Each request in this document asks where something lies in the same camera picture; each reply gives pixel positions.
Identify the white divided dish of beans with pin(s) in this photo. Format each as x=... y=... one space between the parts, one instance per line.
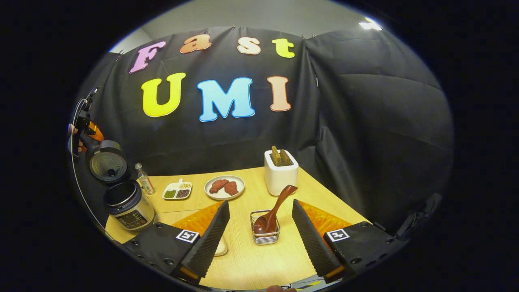
x=176 y=190

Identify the small clear glass bottle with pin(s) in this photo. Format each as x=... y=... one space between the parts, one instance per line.
x=145 y=182

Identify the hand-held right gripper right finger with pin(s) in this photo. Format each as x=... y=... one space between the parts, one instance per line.
x=311 y=243

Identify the black backdrop cloth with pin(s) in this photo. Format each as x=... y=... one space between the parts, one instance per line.
x=365 y=121

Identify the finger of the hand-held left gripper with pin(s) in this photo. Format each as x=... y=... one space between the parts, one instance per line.
x=94 y=130

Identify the silver rice cooker dark lid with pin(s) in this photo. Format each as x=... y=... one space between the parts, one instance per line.
x=129 y=211

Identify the brown toast slice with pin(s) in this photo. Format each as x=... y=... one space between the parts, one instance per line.
x=276 y=156
x=286 y=158

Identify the white rice box clear lid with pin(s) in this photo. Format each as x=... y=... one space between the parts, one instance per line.
x=170 y=217

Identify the red-brown meat piece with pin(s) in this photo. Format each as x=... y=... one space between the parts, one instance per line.
x=218 y=185
x=232 y=188

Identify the white toaster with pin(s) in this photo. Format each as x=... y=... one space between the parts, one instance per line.
x=279 y=178

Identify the brown wooden spoon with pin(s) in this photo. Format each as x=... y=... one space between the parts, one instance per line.
x=279 y=200

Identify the round white plate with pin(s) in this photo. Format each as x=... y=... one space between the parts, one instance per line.
x=237 y=188

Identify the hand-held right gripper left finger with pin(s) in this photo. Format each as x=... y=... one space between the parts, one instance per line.
x=206 y=245

